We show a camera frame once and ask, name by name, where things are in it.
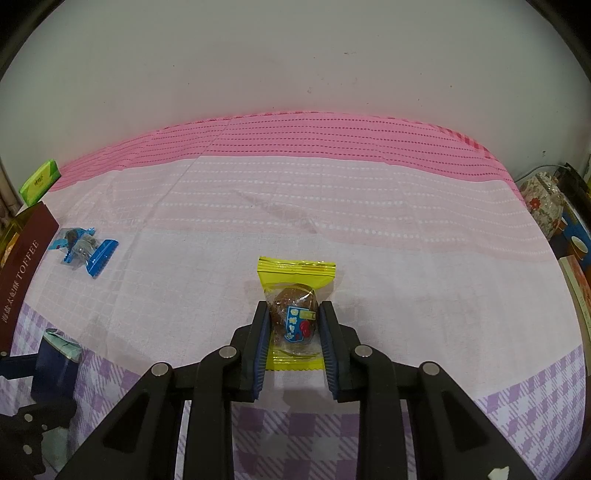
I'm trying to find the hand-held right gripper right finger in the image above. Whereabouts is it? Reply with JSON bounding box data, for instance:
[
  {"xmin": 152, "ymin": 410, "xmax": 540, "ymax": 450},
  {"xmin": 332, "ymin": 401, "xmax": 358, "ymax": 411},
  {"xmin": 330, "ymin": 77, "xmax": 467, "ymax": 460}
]
[{"xmin": 318, "ymin": 300, "xmax": 539, "ymax": 480}]

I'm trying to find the black cable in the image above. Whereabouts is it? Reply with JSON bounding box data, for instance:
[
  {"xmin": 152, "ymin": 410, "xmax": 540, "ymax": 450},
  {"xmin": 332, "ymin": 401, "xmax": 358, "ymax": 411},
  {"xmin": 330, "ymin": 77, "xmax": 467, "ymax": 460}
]
[{"xmin": 514, "ymin": 162, "xmax": 561, "ymax": 185}]

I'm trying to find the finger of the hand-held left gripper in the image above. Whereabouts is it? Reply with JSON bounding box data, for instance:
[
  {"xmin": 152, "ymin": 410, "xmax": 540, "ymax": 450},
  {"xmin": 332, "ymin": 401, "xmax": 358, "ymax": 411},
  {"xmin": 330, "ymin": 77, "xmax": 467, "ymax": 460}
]
[
  {"xmin": 31, "ymin": 330, "xmax": 84, "ymax": 403},
  {"xmin": 0, "ymin": 352, "xmax": 37, "ymax": 378}
]

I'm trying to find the pale book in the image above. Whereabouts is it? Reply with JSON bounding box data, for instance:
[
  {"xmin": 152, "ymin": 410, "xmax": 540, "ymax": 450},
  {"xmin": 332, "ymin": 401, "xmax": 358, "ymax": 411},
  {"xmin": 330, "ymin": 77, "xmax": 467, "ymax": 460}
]
[{"xmin": 558, "ymin": 256, "xmax": 591, "ymax": 342}]

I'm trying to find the teal snack packet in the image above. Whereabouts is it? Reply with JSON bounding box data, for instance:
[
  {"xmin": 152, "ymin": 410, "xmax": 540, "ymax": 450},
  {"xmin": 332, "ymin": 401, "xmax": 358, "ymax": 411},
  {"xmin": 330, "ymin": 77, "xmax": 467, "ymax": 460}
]
[{"xmin": 44, "ymin": 329, "xmax": 84, "ymax": 361}]

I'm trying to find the yellow snack packet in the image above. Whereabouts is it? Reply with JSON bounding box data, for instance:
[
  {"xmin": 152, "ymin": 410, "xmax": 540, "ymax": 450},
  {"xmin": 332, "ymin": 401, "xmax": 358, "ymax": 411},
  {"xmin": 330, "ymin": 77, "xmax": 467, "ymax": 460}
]
[{"xmin": 257, "ymin": 257, "xmax": 337, "ymax": 371}]

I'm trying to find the patterned paper cup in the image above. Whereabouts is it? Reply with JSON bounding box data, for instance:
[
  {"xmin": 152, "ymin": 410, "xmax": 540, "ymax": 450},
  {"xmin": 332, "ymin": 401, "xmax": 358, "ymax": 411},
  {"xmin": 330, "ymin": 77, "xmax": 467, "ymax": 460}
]
[{"xmin": 570, "ymin": 235, "xmax": 591, "ymax": 265}]

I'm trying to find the dark box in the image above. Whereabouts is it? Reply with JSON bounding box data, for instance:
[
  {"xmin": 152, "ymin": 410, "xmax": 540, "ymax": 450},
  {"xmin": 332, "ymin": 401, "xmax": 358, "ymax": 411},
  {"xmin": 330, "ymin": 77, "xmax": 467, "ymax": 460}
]
[{"xmin": 556, "ymin": 161, "xmax": 591, "ymax": 217}]

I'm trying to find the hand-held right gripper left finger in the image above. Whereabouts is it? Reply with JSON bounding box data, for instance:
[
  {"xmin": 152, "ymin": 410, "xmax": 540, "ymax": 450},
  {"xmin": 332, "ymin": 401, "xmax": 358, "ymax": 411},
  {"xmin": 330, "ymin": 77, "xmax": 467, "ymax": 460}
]
[{"xmin": 55, "ymin": 300, "xmax": 273, "ymax": 480}]

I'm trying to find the blue clear snack packet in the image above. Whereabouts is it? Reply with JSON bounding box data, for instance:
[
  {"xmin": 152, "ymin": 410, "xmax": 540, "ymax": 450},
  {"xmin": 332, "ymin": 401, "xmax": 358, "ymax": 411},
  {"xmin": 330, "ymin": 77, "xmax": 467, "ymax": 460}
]
[
  {"xmin": 48, "ymin": 226, "xmax": 97, "ymax": 252},
  {"xmin": 62, "ymin": 236, "xmax": 120, "ymax": 279}
]

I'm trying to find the maroon and gold tin box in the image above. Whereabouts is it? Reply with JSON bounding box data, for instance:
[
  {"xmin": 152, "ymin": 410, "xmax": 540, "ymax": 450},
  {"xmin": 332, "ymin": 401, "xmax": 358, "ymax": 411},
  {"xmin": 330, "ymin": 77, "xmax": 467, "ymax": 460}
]
[{"xmin": 0, "ymin": 200, "xmax": 61, "ymax": 356}]

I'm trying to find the green tissue box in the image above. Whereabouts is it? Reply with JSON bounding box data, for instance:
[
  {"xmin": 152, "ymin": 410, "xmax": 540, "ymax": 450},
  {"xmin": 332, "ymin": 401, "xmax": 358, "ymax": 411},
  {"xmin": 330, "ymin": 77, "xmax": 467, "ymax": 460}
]
[{"xmin": 19, "ymin": 159, "xmax": 62, "ymax": 207}]

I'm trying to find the floral patterned bag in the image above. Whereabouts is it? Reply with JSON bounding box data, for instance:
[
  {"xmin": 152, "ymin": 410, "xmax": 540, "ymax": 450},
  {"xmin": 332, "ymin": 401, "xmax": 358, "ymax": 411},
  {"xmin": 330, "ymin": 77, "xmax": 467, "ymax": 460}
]
[{"xmin": 521, "ymin": 172, "xmax": 566, "ymax": 238}]

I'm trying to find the pink and purple checked tablecloth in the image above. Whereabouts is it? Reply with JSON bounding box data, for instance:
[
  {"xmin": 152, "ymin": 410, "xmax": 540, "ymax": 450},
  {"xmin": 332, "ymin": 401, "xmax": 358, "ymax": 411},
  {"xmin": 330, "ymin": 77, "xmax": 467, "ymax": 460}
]
[{"xmin": 0, "ymin": 110, "xmax": 585, "ymax": 480}]

